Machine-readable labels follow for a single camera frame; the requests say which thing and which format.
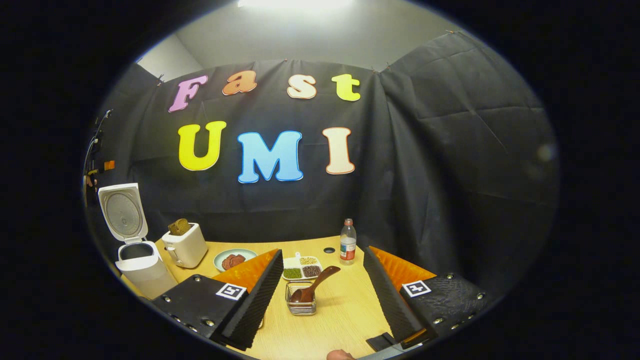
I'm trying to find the clear plastic water bottle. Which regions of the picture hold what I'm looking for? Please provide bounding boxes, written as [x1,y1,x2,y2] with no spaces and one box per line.
[340,218,357,266]

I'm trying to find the rectangular ceiling light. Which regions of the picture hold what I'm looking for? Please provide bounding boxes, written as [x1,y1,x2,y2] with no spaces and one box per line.
[237,0,353,11]

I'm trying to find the white rice cooker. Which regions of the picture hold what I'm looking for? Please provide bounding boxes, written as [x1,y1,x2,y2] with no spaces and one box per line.
[97,182,178,300]

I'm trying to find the black backdrop cloth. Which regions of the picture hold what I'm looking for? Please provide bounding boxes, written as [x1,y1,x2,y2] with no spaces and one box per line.
[85,30,561,296]

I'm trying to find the pale green plate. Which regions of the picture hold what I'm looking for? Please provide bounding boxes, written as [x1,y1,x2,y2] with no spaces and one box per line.
[213,248,258,272]

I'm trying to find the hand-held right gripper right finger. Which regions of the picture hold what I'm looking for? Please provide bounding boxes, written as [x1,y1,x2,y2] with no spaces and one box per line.
[362,246,488,351]

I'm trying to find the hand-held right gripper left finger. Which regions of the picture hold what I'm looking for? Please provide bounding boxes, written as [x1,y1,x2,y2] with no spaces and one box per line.
[150,248,284,351]

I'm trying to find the white toaster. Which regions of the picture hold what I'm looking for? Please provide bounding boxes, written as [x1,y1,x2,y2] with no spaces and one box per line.
[161,223,209,269]

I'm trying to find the brown wooden spoon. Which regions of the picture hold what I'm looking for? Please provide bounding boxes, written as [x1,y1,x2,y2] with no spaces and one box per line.
[290,265,341,304]

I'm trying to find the white divided rice dish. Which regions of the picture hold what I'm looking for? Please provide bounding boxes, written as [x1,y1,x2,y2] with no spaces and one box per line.
[281,252,323,281]

